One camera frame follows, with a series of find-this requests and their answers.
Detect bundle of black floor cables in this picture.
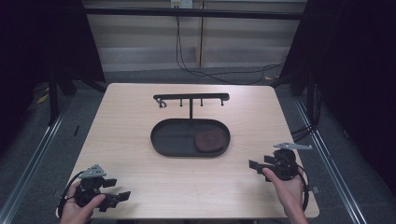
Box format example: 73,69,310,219
290,85,324,144

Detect black key stand with tray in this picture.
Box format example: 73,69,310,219
150,92,232,158

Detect person's right hand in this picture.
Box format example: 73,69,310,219
261,167,305,216

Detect long black wall cable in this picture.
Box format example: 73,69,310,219
175,15,285,86

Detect yellow tape piece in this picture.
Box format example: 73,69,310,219
35,92,50,105

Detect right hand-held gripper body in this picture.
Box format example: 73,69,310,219
262,142,314,183

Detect black metal stand leg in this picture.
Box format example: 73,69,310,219
47,73,61,126

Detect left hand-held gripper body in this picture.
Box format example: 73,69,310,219
72,163,121,213

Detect person's left hand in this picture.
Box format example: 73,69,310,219
58,181,107,224

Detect black horizontal metal bar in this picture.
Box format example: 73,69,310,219
83,7,305,21

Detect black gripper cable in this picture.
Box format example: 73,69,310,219
294,163,311,213
57,170,87,217

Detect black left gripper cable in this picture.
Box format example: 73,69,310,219
57,170,87,217

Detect black curtain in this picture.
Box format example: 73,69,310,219
279,0,396,189
0,0,106,157

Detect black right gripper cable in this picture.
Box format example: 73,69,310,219
294,163,311,213

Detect brown leather pouch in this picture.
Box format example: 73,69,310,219
194,127,228,154

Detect white wall socket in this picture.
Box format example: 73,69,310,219
170,0,194,9

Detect silver floor rail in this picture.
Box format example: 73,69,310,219
293,98,369,224
0,102,73,224

